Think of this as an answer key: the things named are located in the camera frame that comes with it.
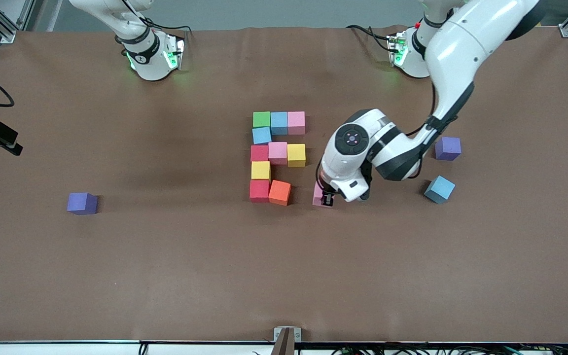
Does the pink foam cube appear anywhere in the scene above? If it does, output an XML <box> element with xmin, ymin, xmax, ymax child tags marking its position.
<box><xmin>287</xmin><ymin>111</ymin><xmax>306</xmax><ymax>136</ymax></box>
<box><xmin>268</xmin><ymin>142</ymin><xmax>288</xmax><ymax>166</ymax></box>
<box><xmin>312</xmin><ymin>181</ymin><xmax>334</xmax><ymax>208</ymax></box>

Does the yellow foam cube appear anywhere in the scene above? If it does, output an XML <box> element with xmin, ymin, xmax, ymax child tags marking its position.
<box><xmin>286</xmin><ymin>143</ymin><xmax>307</xmax><ymax>168</ymax></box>
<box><xmin>250</xmin><ymin>161</ymin><xmax>272</xmax><ymax>181</ymax></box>

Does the orange foam cube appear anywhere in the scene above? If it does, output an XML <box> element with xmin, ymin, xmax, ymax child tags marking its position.
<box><xmin>268</xmin><ymin>179</ymin><xmax>292</xmax><ymax>207</ymax></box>

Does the brown table mat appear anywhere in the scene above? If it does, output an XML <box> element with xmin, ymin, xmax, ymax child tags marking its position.
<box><xmin>0</xmin><ymin>26</ymin><xmax>568</xmax><ymax>344</ymax></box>

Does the purple foam cube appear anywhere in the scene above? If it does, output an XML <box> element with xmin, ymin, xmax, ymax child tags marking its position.
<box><xmin>435</xmin><ymin>137</ymin><xmax>462</xmax><ymax>162</ymax></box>
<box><xmin>67</xmin><ymin>192</ymin><xmax>99</xmax><ymax>215</ymax></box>

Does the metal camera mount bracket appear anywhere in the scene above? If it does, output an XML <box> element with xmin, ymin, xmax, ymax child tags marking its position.
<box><xmin>272</xmin><ymin>326</ymin><xmax>302</xmax><ymax>355</ymax></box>

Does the black left base cable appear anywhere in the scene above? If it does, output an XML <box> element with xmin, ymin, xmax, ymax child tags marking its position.
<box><xmin>346</xmin><ymin>24</ymin><xmax>394</xmax><ymax>52</ymax></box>

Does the black base cable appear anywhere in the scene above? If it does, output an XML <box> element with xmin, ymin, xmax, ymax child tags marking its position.
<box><xmin>346</xmin><ymin>24</ymin><xmax>394</xmax><ymax>52</ymax></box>
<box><xmin>136</xmin><ymin>16</ymin><xmax>192</xmax><ymax>36</ymax></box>

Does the black right base cable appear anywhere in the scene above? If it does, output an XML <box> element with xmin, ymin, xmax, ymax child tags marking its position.
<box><xmin>136</xmin><ymin>16</ymin><xmax>192</xmax><ymax>36</ymax></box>

